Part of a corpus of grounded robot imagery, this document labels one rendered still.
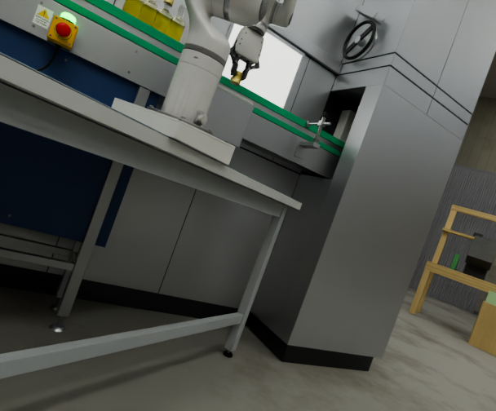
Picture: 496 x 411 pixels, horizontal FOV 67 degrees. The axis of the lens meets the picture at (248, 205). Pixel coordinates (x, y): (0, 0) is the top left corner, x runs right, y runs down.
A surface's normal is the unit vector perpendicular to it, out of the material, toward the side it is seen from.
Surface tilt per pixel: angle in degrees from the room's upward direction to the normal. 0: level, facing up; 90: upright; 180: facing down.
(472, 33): 90
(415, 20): 90
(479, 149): 90
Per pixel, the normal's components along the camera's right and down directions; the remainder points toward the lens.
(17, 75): 0.81, 0.30
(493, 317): -0.51, -0.18
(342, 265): 0.47, 0.18
